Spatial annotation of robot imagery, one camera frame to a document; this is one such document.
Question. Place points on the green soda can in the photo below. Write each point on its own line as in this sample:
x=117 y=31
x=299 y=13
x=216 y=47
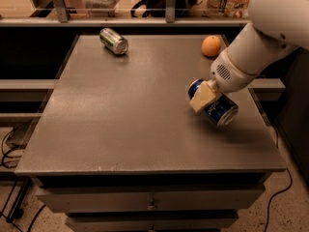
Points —
x=113 y=41

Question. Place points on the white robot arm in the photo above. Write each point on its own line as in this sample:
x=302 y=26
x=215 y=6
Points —
x=276 y=29

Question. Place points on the clear plastic container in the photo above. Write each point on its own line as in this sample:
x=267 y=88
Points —
x=105 y=8

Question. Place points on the blue pepsi can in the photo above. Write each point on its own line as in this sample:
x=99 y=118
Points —
x=221 y=111

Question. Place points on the grey metal shelf rail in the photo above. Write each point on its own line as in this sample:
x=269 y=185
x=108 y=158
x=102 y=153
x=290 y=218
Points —
x=128 y=13

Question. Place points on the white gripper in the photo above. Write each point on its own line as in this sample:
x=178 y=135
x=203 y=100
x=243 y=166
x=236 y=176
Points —
x=229 y=75

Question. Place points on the orange fruit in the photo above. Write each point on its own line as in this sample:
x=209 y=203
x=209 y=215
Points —
x=211 y=46

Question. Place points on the grey drawer cabinet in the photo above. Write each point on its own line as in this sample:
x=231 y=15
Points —
x=118 y=147

